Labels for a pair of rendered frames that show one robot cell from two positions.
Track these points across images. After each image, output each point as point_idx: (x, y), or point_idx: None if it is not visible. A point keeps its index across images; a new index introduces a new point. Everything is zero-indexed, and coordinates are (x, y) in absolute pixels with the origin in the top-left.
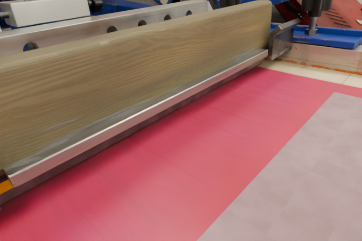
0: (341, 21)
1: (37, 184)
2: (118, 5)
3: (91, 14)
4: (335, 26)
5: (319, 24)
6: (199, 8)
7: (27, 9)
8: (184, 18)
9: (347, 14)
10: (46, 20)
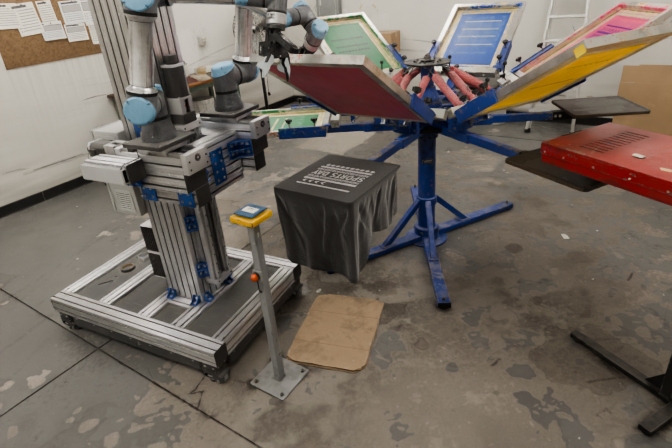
0: (602, 149)
1: None
2: (469, 135)
3: (458, 140)
4: (573, 146)
5: (551, 141)
6: (438, 111)
7: None
8: None
9: (639, 151)
10: None
